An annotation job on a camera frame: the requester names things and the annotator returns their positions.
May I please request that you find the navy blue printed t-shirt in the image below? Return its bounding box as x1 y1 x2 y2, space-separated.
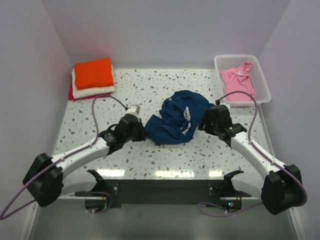
144 90 214 146

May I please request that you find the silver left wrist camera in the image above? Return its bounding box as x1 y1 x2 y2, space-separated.
125 104 141 117

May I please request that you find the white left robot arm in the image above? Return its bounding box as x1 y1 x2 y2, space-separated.
22 112 147 207

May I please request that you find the white plastic mesh basket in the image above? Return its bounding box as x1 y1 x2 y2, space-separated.
214 54 272 105

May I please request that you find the pink polo shirt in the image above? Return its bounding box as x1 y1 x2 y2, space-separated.
220 61 256 97

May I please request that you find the folded magenta t-shirt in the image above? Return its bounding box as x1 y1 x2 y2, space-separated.
68 83 115 101

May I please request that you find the folded cream t-shirt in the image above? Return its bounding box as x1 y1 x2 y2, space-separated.
69 69 115 100

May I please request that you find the folded orange t-shirt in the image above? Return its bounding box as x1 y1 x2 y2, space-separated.
74 57 114 90

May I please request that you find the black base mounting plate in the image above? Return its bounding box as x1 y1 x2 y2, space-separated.
75 170 248 212

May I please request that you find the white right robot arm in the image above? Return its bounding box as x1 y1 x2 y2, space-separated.
198 105 308 215

